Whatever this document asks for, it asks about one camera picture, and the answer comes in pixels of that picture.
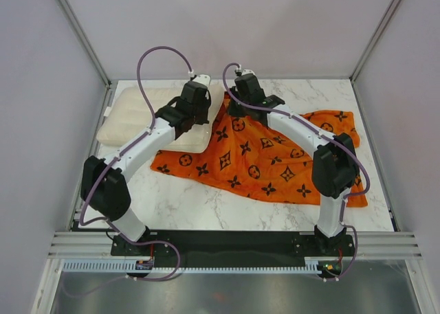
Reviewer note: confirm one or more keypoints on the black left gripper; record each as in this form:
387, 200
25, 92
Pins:
204, 119

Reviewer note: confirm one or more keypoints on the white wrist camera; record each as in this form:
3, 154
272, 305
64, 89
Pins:
203, 79
244, 70

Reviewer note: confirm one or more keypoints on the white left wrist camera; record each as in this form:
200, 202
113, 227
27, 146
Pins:
203, 79

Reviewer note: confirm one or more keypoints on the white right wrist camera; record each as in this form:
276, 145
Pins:
244, 70

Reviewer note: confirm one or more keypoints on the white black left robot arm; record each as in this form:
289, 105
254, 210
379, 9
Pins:
104, 180

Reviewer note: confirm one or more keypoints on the orange black patterned pillowcase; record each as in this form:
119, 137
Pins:
247, 159

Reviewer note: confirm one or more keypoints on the cream white pillow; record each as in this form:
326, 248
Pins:
129, 115

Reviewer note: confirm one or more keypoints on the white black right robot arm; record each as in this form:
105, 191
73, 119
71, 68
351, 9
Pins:
335, 166

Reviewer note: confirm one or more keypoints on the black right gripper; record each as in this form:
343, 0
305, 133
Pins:
233, 111

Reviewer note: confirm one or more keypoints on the white slotted cable duct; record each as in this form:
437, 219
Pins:
146, 265

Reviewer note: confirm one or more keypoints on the aluminium enclosure frame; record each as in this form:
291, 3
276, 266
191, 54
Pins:
46, 300

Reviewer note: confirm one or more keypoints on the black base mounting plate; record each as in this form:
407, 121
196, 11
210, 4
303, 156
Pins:
230, 247

